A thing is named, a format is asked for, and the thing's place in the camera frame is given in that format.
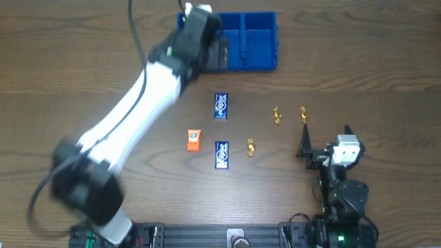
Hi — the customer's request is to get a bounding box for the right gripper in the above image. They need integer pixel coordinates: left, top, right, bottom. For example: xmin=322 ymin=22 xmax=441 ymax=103
xmin=296 ymin=123 xmax=356 ymax=170

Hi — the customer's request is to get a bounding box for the blue candy pack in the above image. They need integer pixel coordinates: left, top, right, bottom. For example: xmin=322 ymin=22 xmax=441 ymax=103
xmin=213 ymin=92 xmax=229 ymax=120
xmin=214 ymin=140 xmax=230 ymax=170

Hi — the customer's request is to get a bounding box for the orange candy box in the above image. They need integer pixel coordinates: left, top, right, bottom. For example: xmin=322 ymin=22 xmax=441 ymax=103
xmin=187 ymin=129 xmax=202 ymax=153

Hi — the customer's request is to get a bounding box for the blue tray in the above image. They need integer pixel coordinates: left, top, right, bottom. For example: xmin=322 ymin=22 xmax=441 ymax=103
xmin=176 ymin=11 xmax=279 ymax=72

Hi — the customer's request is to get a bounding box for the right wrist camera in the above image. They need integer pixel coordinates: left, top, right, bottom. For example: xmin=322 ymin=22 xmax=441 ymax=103
xmin=330 ymin=134 xmax=367 ymax=167

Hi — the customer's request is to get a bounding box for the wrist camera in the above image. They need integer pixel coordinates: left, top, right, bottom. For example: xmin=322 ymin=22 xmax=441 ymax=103
xmin=184 ymin=2 xmax=214 ymax=17
xmin=330 ymin=134 xmax=367 ymax=167

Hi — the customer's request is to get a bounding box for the mounting rail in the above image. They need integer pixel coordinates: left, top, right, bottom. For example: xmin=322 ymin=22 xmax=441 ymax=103
xmin=68 ymin=222 xmax=378 ymax=248

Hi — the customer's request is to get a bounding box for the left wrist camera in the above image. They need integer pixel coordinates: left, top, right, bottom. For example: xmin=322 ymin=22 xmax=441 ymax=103
xmin=184 ymin=2 xmax=214 ymax=17

